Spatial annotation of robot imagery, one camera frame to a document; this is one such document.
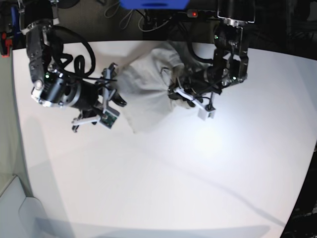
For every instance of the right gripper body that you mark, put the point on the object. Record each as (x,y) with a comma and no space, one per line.
(93,101)

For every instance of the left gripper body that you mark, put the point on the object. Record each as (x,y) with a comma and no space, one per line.
(196,92)

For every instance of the beige t-shirt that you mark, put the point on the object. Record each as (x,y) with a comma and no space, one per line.
(144,84)

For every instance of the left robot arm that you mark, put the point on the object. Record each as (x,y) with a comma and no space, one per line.
(230,60)

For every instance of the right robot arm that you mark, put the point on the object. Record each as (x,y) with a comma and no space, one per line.
(59,79)

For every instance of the blue box top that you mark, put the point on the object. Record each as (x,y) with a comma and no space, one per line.
(154,4)

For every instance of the red black clamp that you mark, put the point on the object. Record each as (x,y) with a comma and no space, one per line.
(5,43)

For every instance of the black power strip red switch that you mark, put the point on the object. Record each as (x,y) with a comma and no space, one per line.
(200,13)

